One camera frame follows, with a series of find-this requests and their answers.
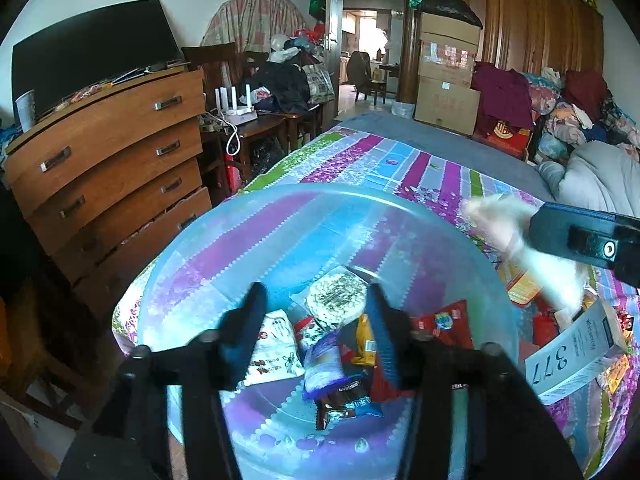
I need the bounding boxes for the red snack packet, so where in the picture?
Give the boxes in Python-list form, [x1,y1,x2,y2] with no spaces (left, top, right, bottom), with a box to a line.
[411,300,474,349]

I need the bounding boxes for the grey folded duvet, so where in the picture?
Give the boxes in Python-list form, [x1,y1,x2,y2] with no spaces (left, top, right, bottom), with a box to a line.
[537,141,640,218]

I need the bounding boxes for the maroon garment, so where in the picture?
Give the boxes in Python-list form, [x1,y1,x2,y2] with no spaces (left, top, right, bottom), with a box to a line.
[471,62,534,134]

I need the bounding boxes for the white box numbered 377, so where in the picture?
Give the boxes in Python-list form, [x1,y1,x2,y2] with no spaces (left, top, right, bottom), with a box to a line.
[524,299,627,405]

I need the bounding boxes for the white blurred snack packet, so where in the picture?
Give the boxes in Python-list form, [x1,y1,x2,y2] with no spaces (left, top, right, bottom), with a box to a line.
[460,194,588,318]

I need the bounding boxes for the white wifi router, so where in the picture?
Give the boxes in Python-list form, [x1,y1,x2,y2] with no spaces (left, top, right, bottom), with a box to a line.
[214,87,258,127]

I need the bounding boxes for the wooden wardrobe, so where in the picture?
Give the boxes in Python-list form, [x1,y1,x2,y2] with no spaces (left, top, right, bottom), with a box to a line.
[397,0,606,106]

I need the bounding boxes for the white cup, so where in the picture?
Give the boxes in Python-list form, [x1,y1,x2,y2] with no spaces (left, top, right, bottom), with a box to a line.
[15,90,37,132]

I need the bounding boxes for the colourful striped bed sheet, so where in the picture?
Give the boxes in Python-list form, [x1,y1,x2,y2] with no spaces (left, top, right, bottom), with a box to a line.
[110,124,640,478]

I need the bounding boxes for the yellow snack packet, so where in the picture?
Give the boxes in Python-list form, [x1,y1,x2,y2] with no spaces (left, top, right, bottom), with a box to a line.
[350,313,376,366]

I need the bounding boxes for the stacked cardboard boxes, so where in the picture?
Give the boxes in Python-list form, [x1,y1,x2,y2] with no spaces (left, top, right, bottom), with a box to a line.
[414,13,482,136]

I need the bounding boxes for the white patterned snack packet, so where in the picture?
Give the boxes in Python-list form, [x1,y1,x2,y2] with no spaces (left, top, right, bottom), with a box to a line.
[242,310,305,387]

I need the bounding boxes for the blue Oreo snack packet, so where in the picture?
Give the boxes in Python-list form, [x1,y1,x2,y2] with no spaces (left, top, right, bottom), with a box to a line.
[303,332,383,431]

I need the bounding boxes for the black flat television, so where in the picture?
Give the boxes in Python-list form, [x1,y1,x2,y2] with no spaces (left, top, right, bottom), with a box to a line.
[11,0,181,117]

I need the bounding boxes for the clear blue plastic basin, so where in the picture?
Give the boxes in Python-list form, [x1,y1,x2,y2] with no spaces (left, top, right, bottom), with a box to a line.
[138,184,518,479]

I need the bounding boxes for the wooden chair with clothes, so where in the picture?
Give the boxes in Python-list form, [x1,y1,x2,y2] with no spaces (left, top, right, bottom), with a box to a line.
[180,34,336,154]

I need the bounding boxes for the wooden chest of drawers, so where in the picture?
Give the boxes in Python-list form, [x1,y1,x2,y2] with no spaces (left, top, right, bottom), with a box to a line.
[6,68,212,321]

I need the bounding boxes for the red gift bag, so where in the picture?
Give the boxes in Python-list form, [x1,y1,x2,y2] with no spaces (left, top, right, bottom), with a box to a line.
[473,122,532,160]

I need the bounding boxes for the dark wooden side table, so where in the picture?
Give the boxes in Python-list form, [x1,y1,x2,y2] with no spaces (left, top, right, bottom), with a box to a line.
[198,114,288,185]

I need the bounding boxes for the pile of clothes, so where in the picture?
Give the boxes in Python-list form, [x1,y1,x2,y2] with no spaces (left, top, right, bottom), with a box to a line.
[524,67,639,165]

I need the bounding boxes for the round rice cracker packet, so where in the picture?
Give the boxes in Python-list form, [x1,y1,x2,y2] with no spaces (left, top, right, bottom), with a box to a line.
[291,266,368,332]

